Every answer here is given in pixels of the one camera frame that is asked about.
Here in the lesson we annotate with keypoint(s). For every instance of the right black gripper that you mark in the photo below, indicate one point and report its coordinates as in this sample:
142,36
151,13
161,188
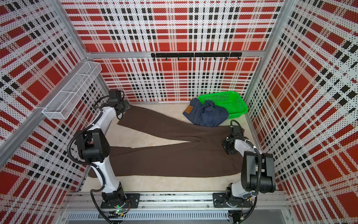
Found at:
224,142

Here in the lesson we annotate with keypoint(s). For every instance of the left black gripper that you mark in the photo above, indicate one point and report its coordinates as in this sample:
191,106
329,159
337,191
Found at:
127,105

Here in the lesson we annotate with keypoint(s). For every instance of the brown trousers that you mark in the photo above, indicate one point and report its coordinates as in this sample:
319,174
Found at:
200,153

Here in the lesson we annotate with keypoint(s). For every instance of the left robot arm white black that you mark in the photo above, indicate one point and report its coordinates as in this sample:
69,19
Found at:
90,147

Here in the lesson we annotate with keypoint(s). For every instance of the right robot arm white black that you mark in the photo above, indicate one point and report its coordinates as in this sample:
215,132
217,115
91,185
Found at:
257,172

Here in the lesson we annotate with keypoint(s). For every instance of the green plastic basket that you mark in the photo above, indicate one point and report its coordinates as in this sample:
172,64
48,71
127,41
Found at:
230,100

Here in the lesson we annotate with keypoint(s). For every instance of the blue denim jeans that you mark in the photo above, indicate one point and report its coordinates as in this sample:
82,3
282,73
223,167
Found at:
207,114

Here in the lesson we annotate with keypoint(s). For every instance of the white wire mesh shelf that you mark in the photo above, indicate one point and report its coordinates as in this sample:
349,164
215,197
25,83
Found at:
63,104

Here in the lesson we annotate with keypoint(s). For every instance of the black hook rail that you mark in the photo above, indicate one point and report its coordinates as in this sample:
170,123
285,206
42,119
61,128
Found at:
196,54

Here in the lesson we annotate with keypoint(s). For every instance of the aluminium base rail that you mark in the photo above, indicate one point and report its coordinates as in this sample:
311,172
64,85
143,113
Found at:
178,207

